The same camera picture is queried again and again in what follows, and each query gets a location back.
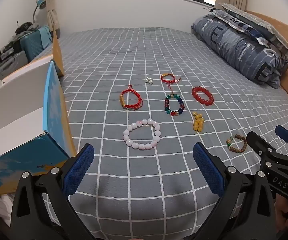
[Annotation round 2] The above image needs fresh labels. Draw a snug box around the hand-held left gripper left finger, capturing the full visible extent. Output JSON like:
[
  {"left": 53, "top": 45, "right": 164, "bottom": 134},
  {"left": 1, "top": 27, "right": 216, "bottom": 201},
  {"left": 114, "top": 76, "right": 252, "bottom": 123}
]
[{"left": 9, "top": 144, "right": 102, "bottom": 240}]

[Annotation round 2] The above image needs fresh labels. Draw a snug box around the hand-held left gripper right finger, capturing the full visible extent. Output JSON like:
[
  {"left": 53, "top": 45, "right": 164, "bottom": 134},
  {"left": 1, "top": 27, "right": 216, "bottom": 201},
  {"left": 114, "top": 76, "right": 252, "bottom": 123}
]
[{"left": 184, "top": 142, "right": 278, "bottom": 240}]

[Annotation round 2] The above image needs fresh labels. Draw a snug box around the brown wooden bead bracelet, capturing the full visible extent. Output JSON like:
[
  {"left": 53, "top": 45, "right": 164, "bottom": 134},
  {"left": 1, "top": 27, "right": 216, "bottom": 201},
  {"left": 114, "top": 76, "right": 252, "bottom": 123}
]
[{"left": 226, "top": 134, "right": 247, "bottom": 154}]

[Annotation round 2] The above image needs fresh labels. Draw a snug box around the yellow bead bracelet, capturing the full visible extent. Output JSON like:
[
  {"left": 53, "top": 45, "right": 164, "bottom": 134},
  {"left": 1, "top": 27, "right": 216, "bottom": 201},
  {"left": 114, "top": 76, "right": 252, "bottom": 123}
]
[{"left": 192, "top": 111, "right": 206, "bottom": 132}]

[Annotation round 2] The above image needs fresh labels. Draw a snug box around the multicoloured glass bead bracelet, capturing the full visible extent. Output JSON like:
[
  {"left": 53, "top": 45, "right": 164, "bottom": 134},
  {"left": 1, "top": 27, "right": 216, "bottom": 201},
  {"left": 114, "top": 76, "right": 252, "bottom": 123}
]
[{"left": 164, "top": 94, "right": 185, "bottom": 116}]

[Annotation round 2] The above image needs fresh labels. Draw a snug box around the pink bead bracelet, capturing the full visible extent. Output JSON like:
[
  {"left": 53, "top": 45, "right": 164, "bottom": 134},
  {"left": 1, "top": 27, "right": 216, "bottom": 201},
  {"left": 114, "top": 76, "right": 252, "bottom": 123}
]
[{"left": 123, "top": 119, "right": 162, "bottom": 150}]

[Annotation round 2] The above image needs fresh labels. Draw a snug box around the blue and orange cardboard box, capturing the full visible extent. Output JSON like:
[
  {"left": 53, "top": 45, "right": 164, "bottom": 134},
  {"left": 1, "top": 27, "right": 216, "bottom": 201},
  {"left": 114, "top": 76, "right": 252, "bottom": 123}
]
[{"left": 0, "top": 29, "right": 77, "bottom": 197}]

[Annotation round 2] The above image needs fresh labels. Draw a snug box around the person's right hand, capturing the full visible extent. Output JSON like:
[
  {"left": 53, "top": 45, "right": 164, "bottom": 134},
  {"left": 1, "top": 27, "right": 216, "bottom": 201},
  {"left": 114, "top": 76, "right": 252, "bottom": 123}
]
[{"left": 275, "top": 197, "right": 288, "bottom": 228}]

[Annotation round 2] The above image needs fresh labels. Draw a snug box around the folded blue printed duvet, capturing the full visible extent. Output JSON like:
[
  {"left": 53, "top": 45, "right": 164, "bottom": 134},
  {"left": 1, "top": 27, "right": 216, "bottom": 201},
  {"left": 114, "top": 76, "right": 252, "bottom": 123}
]
[{"left": 191, "top": 9, "right": 288, "bottom": 89}]

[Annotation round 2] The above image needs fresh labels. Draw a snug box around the grey checked pillow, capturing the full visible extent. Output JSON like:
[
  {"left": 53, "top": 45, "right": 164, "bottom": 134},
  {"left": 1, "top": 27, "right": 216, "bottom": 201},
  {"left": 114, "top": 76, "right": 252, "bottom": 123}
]
[{"left": 221, "top": 3, "right": 288, "bottom": 55}]

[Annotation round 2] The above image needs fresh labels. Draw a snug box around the blue patterned pillow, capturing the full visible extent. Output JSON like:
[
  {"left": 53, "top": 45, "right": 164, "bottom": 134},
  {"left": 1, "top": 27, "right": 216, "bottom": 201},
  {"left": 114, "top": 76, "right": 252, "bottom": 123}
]
[{"left": 210, "top": 7, "right": 270, "bottom": 48}]

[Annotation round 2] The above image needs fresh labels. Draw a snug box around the grey checked bed sheet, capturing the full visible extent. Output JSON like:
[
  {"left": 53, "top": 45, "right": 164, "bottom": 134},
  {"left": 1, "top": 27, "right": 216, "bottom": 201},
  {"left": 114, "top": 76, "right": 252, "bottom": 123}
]
[{"left": 44, "top": 27, "right": 288, "bottom": 240}]

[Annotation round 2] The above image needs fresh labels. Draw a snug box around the grey suitcase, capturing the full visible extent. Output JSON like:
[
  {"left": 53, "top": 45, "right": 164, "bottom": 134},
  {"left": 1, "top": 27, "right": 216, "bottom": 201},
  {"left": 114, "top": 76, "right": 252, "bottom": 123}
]
[{"left": 0, "top": 51, "right": 30, "bottom": 79}]

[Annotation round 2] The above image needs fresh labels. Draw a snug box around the teal suitcase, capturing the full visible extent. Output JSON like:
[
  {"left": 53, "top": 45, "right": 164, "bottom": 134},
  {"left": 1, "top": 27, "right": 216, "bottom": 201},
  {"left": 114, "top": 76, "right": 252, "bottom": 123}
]
[{"left": 19, "top": 26, "right": 53, "bottom": 62}]

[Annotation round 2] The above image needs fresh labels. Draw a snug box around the dark cloth pile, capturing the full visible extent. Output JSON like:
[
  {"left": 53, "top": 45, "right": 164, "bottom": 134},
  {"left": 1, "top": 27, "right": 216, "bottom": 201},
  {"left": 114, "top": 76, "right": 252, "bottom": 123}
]
[{"left": 15, "top": 21, "right": 40, "bottom": 37}]

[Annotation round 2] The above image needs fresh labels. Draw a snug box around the teal desk lamp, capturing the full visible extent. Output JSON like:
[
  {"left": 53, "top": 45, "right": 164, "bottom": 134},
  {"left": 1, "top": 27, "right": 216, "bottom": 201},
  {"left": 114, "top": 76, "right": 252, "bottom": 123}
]
[{"left": 33, "top": 0, "right": 47, "bottom": 23}]

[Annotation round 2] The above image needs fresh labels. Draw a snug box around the red bead bracelet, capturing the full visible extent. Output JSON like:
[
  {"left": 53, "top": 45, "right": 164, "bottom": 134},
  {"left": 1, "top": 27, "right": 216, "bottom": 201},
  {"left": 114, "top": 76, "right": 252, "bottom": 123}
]
[{"left": 192, "top": 86, "right": 214, "bottom": 104}]

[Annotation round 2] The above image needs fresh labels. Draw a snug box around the large red cord bracelet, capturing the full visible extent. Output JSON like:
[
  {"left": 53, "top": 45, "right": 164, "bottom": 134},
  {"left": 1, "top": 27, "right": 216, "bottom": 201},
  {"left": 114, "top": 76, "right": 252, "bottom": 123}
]
[{"left": 120, "top": 85, "right": 144, "bottom": 110}]

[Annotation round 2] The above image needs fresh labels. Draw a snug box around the small red cord bracelet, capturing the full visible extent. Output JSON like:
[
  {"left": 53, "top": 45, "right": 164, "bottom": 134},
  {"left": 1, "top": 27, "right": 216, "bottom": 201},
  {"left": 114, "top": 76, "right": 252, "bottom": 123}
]
[{"left": 160, "top": 73, "right": 181, "bottom": 92}]

